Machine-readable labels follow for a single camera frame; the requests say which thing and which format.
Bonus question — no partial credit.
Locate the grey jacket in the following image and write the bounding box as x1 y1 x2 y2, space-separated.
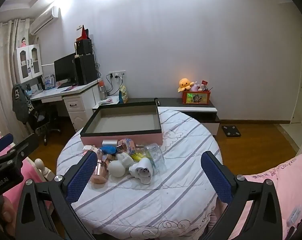
12 84 35 124

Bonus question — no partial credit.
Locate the orange storage box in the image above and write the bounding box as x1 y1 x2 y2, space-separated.
182 91 211 105

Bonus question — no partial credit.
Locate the white air conditioner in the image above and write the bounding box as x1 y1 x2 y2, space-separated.
29 6 60 35

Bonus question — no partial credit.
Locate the yellow highlighter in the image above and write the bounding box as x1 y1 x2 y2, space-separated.
131 152 147 162

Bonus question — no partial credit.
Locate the clear plastic container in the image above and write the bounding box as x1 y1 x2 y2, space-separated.
143 142 166 174

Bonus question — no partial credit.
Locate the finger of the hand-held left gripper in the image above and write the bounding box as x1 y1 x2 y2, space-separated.
5 132 40 165
0 133 14 158

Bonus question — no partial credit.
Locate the white desk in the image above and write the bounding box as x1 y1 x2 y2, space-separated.
29 79 102 133

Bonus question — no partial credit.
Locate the clear water bottle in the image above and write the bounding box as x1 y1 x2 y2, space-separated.
98 79 107 100

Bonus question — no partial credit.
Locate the blue white box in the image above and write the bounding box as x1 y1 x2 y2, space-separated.
44 74 55 90

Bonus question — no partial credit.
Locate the black bathroom scale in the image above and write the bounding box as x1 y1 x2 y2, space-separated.
221 126 241 137

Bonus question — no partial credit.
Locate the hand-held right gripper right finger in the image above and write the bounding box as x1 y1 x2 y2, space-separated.
200 151 284 240

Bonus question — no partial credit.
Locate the yellow octopus plush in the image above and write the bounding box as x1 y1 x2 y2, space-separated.
178 78 193 92

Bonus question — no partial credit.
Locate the white handheld device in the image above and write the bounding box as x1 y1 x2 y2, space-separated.
129 158 154 185

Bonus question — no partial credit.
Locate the white round ball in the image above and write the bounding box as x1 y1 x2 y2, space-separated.
108 160 130 178

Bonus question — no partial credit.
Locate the yellow snack bag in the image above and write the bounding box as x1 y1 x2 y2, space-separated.
119 85 129 103

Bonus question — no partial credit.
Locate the small black speaker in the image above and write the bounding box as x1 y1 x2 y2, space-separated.
74 39 94 55

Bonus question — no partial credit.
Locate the black office chair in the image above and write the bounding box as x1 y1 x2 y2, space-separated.
28 104 61 145

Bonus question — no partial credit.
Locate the wooden bed post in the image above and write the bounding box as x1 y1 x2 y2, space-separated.
34 158 55 183

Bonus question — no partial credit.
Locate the pink storage box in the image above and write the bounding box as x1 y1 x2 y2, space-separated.
80 101 163 147

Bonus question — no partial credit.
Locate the black computer monitor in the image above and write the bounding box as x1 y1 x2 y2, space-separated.
54 53 77 83

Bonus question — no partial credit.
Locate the black white low cabinet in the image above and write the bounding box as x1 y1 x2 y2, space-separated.
92 97 220 137

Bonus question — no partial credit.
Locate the pink bed sheet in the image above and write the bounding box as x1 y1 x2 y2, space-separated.
0 134 54 205

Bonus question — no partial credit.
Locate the rose gold cylinder humidifier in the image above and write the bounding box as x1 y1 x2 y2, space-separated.
91 155 110 184

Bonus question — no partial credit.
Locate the white figurine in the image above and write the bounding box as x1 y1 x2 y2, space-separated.
116 153 133 167

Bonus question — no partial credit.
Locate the large black speaker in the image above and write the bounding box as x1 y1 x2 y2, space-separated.
74 54 98 85

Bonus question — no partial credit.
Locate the pink blanket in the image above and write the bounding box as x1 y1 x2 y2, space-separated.
227 150 302 240

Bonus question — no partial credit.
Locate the person's left hand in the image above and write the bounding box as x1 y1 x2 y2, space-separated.
0 196 18 233

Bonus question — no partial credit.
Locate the white glass-door cabinet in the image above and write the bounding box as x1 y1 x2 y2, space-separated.
14 44 43 84

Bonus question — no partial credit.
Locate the beige curtain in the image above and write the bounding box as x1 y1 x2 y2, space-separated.
0 17 32 140

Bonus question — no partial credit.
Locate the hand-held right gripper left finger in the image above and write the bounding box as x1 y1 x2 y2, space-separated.
14 151 99 240

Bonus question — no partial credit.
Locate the blue highlighter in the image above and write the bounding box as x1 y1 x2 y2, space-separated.
100 145 117 155

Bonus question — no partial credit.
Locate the red triangular box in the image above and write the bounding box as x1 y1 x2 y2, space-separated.
76 25 92 42

